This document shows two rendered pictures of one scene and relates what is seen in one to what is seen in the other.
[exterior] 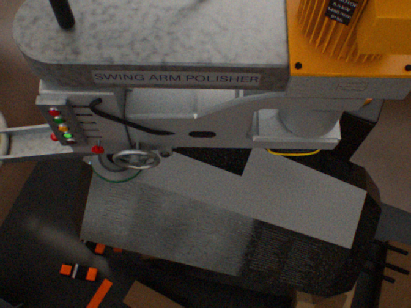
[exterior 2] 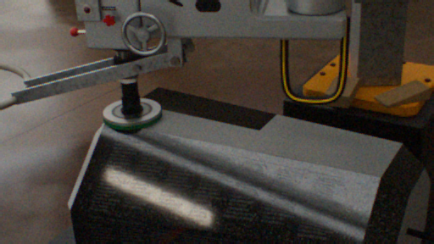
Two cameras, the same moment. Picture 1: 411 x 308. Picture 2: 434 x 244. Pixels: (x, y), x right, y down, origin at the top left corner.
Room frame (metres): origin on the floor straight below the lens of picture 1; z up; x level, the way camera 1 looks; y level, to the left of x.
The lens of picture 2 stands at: (-1.34, -0.42, 1.89)
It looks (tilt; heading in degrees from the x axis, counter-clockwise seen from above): 26 degrees down; 12
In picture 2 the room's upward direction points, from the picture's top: 3 degrees counter-clockwise
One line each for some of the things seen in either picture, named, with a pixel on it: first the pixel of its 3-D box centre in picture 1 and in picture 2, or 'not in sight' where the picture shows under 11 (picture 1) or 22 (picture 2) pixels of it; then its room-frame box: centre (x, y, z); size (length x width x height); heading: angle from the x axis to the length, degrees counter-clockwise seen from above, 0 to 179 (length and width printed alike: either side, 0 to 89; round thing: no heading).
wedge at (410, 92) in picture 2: not in sight; (402, 93); (1.14, -0.66, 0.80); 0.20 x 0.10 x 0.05; 121
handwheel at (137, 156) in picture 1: (137, 149); (146, 30); (0.62, 0.22, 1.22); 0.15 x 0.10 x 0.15; 91
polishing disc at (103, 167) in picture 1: (117, 154); (132, 111); (0.73, 0.34, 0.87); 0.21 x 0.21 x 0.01
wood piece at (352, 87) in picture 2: not in sight; (342, 91); (1.14, -0.42, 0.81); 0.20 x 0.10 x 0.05; 168
